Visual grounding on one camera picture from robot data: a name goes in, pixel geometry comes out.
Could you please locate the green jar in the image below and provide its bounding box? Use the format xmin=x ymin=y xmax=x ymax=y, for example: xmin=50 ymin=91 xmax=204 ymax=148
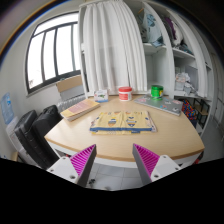
xmin=150 ymin=84 xmax=165 ymax=101

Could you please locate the yellow and pink book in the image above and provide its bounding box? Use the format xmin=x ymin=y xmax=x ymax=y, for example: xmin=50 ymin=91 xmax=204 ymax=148
xmin=60 ymin=98 xmax=101 ymax=122

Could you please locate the black chair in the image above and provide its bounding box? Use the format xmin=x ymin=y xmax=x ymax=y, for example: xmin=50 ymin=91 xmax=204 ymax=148
xmin=13 ymin=109 xmax=42 ymax=165
xmin=31 ymin=104 xmax=65 ymax=170

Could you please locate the black-framed window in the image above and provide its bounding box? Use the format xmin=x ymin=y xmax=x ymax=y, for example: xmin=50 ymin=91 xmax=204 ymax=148
xmin=24 ymin=12 xmax=83 ymax=96

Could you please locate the yellow patterned towel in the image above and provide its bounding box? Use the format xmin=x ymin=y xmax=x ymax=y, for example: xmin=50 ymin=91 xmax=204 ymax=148
xmin=89 ymin=110 xmax=158 ymax=136

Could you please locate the small black rack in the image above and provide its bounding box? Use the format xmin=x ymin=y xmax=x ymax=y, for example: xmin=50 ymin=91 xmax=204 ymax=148
xmin=194 ymin=98 xmax=211 ymax=130

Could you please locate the small white printed card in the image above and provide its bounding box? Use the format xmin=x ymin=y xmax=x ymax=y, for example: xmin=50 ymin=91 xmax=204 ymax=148
xmin=93 ymin=89 xmax=110 ymax=104

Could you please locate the white radiator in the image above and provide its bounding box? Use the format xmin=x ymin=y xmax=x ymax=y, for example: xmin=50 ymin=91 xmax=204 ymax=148
xmin=56 ymin=94 xmax=87 ymax=113

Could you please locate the grey laptop with stickers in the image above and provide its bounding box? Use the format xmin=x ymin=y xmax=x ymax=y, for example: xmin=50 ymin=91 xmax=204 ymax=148
xmin=133 ymin=94 xmax=184 ymax=117

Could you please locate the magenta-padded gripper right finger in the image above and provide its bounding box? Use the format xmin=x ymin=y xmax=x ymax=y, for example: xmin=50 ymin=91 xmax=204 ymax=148
xmin=131 ymin=143 xmax=183 ymax=186

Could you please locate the white shelf unit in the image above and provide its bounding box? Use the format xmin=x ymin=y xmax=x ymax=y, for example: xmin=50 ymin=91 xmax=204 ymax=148
xmin=123 ymin=0 xmax=215 ymax=103

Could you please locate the water dispenser with blue bottle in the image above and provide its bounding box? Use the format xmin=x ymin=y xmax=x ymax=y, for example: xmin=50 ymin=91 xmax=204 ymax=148
xmin=0 ymin=92 xmax=22 ymax=158

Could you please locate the white curtain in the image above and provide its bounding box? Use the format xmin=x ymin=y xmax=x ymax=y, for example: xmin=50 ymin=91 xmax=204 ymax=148
xmin=80 ymin=1 xmax=149 ymax=97

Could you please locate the colourful patterned bag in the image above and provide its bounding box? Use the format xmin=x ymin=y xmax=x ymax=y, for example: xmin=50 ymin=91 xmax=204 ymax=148
xmin=181 ymin=98 xmax=199 ymax=121

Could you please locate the white jar with red lid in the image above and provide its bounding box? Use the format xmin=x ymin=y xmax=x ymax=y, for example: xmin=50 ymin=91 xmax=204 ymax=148
xmin=118 ymin=86 xmax=134 ymax=102

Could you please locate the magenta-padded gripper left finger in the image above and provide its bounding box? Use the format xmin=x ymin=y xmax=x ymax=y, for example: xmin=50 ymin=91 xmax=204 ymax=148
xmin=46 ymin=143 xmax=98 ymax=188

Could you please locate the cardboard box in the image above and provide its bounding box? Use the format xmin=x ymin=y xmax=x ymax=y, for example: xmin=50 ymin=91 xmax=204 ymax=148
xmin=55 ymin=74 xmax=85 ymax=101

